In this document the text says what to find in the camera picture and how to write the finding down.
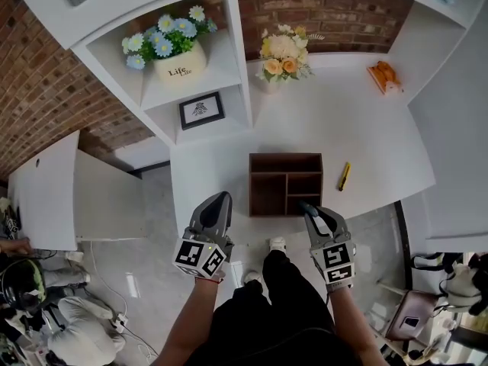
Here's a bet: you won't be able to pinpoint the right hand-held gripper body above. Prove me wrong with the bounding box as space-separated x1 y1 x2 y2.
308 231 358 294

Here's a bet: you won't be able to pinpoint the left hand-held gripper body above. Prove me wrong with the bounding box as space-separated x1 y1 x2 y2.
172 225 236 282

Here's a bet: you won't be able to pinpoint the brown wooden compartment box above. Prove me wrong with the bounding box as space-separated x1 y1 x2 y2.
249 152 325 218

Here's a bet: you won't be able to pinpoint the person's left forearm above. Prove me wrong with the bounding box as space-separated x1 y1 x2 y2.
151 275 225 366

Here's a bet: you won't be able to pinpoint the person's right forearm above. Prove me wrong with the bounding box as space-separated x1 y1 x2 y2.
326 284 384 366

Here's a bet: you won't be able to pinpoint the yellow utility knife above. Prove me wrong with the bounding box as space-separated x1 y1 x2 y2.
338 162 352 193

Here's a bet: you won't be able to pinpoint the person's black trousers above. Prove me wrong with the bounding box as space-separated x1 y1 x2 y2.
193 247 368 366

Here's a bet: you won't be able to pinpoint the pink bag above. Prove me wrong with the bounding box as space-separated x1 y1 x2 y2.
384 289 440 343

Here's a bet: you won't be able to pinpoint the white power strip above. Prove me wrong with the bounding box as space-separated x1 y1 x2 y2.
111 310 130 334

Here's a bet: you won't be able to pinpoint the black and white backpack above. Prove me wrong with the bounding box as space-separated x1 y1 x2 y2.
409 251 488 317

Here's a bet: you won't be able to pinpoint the cream pot of blue flowers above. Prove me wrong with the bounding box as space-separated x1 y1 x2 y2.
121 5 219 88

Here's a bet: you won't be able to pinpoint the white side desk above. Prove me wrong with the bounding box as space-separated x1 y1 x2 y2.
6 130 150 252

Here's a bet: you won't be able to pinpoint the orange bread on white plate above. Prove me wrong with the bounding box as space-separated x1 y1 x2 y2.
366 60 405 97

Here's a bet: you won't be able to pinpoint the white cubby shelf unit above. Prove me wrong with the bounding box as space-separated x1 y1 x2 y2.
10 0 255 149

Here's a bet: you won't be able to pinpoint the white tall shelf unit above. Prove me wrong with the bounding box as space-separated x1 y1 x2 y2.
387 0 488 242

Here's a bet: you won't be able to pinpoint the white vase of yellow flowers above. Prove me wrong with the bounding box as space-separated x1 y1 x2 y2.
255 24 326 95

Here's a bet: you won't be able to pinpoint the white cable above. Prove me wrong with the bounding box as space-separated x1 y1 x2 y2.
88 239 127 320

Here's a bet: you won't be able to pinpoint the black picture frame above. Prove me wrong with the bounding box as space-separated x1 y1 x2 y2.
178 91 226 131

